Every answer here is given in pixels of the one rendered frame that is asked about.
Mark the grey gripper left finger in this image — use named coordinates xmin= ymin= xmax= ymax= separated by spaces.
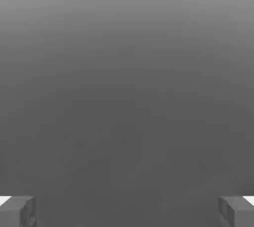
xmin=0 ymin=195 xmax=37 ymax=227

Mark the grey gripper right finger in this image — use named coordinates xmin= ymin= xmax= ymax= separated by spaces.
xmin=217 ymin=195 xmax=254 ymax=227

